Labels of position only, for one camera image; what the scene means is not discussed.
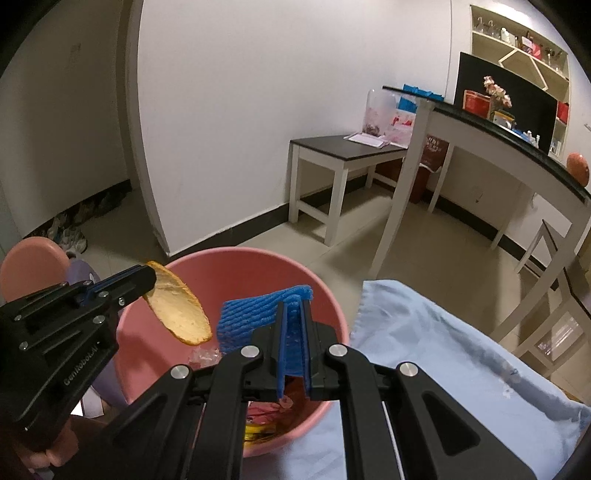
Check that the black board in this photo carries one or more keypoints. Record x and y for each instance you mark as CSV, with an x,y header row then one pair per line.
x,y
531,101

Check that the white table with glass top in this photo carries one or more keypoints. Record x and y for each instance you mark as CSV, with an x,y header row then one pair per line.
x,y
485,134

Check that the blue box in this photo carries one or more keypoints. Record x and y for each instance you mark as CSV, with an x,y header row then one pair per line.
x,y
418,94

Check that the white paper sheet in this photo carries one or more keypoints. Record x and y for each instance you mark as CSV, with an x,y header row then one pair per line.
x,y
367,140

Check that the red box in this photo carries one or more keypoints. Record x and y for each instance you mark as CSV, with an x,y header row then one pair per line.
x,y
475,100

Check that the pink plastic basin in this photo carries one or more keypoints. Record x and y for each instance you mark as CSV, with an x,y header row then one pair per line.
x,y
240,277

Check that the pink flower bunch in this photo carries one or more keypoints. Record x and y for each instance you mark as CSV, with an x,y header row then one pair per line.
x,y
496,90

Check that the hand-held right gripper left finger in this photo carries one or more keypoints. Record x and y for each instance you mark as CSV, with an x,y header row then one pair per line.
x,y
281,355

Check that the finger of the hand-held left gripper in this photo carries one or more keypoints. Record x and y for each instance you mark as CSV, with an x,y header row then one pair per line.
x,y
134,291
124,277

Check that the white wooden chair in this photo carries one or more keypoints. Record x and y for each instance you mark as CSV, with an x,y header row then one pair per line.
x,y
554,295

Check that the reddish round object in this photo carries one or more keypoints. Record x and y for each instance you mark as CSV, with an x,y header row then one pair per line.
x,y
579,168

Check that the large orange peel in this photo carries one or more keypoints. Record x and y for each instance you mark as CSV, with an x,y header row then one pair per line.
x,y
180,309

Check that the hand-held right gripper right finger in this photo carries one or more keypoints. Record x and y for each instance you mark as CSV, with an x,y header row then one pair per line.
x,y
305,355

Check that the white wall shelf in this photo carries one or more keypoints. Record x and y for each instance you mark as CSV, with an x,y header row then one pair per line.
x,y
521,46

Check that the person's left hand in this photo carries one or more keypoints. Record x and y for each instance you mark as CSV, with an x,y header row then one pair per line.
x,y
44,459

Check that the light blue cloth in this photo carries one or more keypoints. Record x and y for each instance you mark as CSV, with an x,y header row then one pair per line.
x,y
438,369

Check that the blue foam fruit net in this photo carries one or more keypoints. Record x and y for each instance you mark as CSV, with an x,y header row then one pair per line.
x,y
249,318

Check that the pile of shoes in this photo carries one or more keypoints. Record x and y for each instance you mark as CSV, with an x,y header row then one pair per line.
x,y
78,221

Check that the small yellow box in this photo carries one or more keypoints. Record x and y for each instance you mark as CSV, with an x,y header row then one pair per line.
x,y
504,119

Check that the clear plastic jar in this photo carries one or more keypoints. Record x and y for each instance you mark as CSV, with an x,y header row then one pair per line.
x,y
376,113

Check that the white bench with black top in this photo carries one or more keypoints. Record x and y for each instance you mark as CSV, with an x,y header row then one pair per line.
x,y
332,152

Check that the white and pink plastic bag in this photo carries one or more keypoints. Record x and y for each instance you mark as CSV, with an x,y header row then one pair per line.
x,y
401,127

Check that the pink round stool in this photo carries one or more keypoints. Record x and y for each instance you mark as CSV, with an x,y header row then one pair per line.
x,y
30,267

